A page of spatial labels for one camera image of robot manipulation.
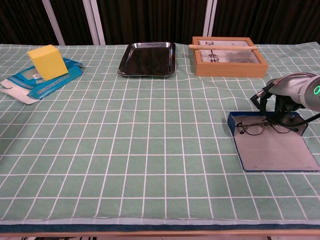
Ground white double frame post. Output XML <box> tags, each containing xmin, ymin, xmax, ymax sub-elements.
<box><xmin>82</xmin><ymin>0</ymin><xmax>106</xmax><ymax>46</ymax></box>

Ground dark metal tray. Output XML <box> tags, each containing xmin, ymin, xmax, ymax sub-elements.
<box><xmin>117</xmin><ymin>41</ymin><xmax>177</xmax><ymax>78</ymax></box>

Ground wooden shadow box frame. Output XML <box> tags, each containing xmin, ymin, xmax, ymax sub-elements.
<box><xmin>191</xmin><ymin>36</ymin><xmax>269</xmax><ymax>79</ymax></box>

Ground light wooden stick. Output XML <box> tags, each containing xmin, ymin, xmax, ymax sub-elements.
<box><xmin>188</xmin><ymin>43</ymin><xmax>256</xmax><ymax>52</ymax></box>

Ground dark blue underlay cloth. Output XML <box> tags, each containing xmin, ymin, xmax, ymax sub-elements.
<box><xmin>0</xmin><ymin>223</ymin><xmax>320</xmax><ymax>233</ymax></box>

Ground black pleated curtain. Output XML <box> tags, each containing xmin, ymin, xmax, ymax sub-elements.
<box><xmin>0</xmin><ymin>0</ymin><xmax>320</xmax><ymax>46</ymax></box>

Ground blue hinged case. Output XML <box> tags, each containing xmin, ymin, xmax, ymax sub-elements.
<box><xmin>227</xmin><ymin>111</ymin><xmax>320</xmax><ymax>172</ymax></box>

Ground flattened blue cardboard box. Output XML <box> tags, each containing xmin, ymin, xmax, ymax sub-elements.
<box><xmin>0</xmin><ymin>56</ymin><xmax>85</xmax><ymax>105</ymax></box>

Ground green checkered tablecloth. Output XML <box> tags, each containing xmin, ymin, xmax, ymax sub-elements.
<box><xmin>0</xmin><ymin>43</ymin><xmax>320</xmax><ymax>226</ymax></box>

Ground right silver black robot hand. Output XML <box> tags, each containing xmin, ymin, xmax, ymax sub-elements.
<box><xmin>264</xmin><ymin>72</ymin><xmax>315</xmax><ymax>125</ymax></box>

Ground black wire-frame eyeglasses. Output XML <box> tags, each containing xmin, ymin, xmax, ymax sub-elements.
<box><xmin>236</xmin><ymin>116</ymin><xmax>298</xmax><ymax>136</ymax></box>

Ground yellow sponge block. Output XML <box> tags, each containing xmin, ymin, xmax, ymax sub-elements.
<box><xmin>27</xmin><ymin>44</ymin><xmax>69</xmax><ymax>81</ymax></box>

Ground black hand cable with plug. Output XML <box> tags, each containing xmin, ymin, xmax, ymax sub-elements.
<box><xmin>250</xmin><ymin>84</ymin><xmax>320</xmax><ymax>127</ymax></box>

